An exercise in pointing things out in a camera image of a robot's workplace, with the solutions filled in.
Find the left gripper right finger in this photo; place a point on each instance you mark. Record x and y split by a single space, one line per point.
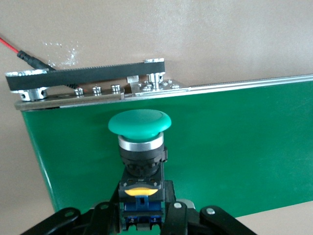
181 218

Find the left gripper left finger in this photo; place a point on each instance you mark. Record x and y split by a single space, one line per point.
73 220

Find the green mushroom push button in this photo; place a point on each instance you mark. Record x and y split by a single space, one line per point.
139 122

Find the green conveyor belt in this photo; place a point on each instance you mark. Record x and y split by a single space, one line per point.
220 147

